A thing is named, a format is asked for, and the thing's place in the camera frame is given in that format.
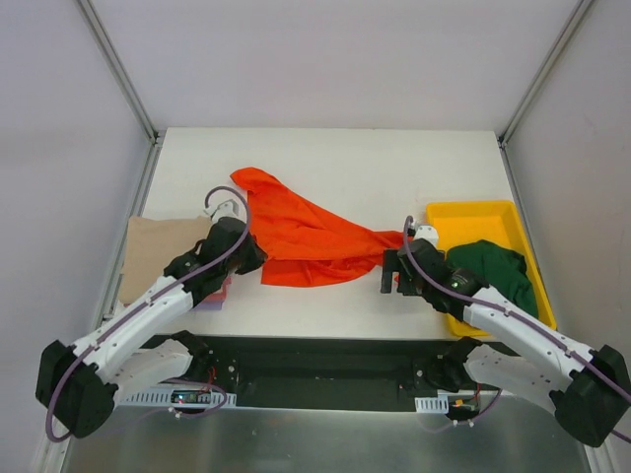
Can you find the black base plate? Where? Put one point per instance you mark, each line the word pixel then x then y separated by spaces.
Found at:
pixel 317 374

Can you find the left aluminium frame post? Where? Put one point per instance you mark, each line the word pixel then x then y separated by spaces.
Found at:
pixel 104 43

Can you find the white cable duct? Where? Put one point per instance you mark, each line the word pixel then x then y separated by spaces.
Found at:
pixel 432 405
pixel 179 396

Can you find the pink folded t shirt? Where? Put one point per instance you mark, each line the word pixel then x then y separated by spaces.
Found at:
pixel 220 295

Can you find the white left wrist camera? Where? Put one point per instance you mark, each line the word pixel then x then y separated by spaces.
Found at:
pixel 229 208

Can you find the left white cable duct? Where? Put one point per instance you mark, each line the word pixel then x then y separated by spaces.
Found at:
pixel 179 396

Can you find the right aluminium frame post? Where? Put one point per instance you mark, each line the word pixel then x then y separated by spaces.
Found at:
pixel 558 48

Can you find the lilac folded t shirt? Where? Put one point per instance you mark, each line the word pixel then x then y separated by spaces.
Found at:
pixel 206 306

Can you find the orange t shirt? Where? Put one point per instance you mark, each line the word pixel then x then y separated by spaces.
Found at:
pixel 307 246

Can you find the right white cable duct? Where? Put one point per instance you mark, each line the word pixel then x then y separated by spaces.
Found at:
pixel 432 405

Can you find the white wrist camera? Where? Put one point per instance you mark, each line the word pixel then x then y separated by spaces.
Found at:
pixel 427 232
pixel 229 208

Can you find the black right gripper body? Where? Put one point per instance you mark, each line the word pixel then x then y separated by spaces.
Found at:
pixel 399 269

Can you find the beige folded t shirt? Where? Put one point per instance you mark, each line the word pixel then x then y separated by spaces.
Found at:
pixel 151 245

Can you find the green t shirt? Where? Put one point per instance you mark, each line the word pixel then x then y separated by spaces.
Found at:
pixel 501 267

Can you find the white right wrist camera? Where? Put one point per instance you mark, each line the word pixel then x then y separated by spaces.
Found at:
pixel 427 232

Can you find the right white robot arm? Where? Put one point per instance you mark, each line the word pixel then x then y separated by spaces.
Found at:
pixel 586 390

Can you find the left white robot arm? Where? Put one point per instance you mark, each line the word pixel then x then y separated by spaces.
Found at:
pixel 80 384

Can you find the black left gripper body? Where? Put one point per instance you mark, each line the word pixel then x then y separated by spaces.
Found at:
pixel 251 253

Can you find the aluminium frame post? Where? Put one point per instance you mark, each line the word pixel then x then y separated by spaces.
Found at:
pixel 104 43
pixel 558 48

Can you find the yellow plastic bin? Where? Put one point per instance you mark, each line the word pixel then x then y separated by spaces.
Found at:
pixel 498 221

